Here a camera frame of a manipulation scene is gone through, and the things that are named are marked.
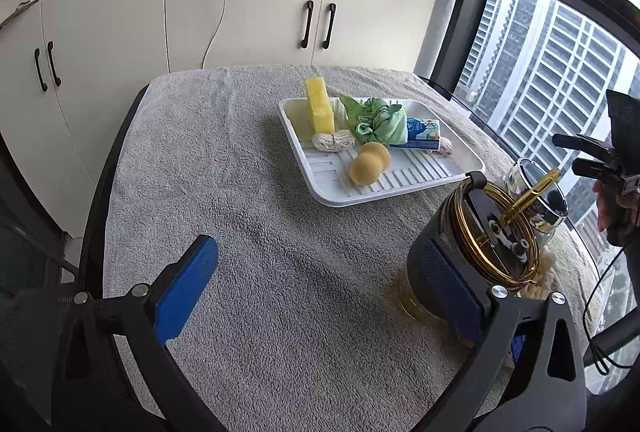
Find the beige knitted cloth roll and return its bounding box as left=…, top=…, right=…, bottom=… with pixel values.
left=437, top=137, right=454, bottom=156

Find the orange round sponge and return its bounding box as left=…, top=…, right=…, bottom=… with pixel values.
left=349, top=142, right=390, bottom=185

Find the large yellow sponge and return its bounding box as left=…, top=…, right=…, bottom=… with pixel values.
left=305, top=77, right=335, bottom=133

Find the small beige knitted roll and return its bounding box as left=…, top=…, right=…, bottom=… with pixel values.
left=311, top=130, right=356, bottom=153

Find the black cabinet handle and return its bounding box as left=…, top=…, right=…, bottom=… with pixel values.
left=34, top=48, right=49, bottom=92
left=47, top=40, right=62, bottom=87
left=321, top=2, right=336, bottom=50
left=299, top=0, right=314, bottom=49

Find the white lower cabinet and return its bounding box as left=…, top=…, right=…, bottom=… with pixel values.
left=1, top=0, right=436, bottom=237

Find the person's right hand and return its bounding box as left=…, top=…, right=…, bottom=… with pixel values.
left=592, top=181, right=639, bottom=247

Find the white plastic tray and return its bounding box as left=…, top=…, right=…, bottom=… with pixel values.
left=278, top=98, right=486, bottom=208

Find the white hanging cable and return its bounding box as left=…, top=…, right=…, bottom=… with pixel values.
left=199, top=0, right=229, bottom=70

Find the grey terry towel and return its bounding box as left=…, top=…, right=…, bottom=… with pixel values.
left=103, top=66, right=512, bottom=431

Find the cream chenille scrunchie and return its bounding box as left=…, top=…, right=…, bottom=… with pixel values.
left=516, top=246, right=558, bottom=300

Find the blue tissue pack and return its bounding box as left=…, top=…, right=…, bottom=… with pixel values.
left=392, top=118, right=442, bottom=151

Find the gold drinking straw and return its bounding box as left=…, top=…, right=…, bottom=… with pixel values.
left=498, top=168, right=561, bottom=227

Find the green cloth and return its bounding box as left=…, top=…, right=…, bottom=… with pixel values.
left=340, top=94, right=408, bottom=146

